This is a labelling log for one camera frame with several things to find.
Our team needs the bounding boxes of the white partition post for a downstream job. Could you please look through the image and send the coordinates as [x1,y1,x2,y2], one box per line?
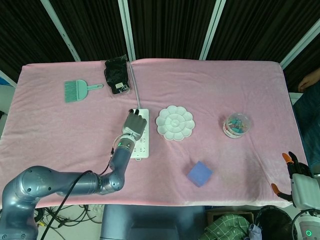
[199,0,227,61]
[117,0,136,61]
[279,24,320,70]
[39,0,81,62]

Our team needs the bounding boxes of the black packaged bag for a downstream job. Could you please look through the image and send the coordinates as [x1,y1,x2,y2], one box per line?
[103,54,133,95]

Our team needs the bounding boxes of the teal small brush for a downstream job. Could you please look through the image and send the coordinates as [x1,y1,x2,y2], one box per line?
[63,79,104,104]

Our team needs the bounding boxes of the grey robot torso base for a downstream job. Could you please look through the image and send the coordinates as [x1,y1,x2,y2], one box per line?
[99,204,207,240]

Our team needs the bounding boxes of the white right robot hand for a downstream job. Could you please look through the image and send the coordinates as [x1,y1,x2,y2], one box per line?
[270,150,320,209]

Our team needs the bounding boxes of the blue denim clothing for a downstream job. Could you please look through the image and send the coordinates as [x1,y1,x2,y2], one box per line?
[291,86,320,166]

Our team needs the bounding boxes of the black floor cables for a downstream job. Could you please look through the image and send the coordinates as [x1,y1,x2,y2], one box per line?
[32,204,104,237]

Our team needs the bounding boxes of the purple cube block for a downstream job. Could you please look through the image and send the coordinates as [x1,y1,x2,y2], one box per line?
[186,160,214,188]

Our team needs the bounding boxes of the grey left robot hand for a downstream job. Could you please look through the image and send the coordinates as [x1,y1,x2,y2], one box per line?
[121,108,148,141]

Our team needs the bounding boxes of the clear jar of coloured clips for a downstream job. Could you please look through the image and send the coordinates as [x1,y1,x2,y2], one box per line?
[222,112,253,139]

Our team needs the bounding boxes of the black trash bin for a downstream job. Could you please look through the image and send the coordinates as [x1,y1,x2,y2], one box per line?
[253,205,295,240]

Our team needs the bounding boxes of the grey power strip cable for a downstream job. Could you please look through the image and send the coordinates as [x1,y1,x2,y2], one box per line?
[126,61,142,110]

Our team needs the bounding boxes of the white power strip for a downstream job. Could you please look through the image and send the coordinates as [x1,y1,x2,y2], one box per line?
[130,107,152,162]

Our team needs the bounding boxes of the white flower paint palette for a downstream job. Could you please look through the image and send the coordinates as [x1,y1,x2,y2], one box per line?
[156,105,196,142]

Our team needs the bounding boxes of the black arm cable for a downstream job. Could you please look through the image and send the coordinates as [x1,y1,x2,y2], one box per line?
[41,147,115,240]

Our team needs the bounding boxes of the pink tablecloth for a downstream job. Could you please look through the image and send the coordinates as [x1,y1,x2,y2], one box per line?
[0,59,301,210]

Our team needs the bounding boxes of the bystander bare hand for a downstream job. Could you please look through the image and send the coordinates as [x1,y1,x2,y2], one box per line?
[298,71,320,92]

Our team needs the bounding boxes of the green plaid cloth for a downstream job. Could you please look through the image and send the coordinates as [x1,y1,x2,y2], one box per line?
[204,214,256,240]

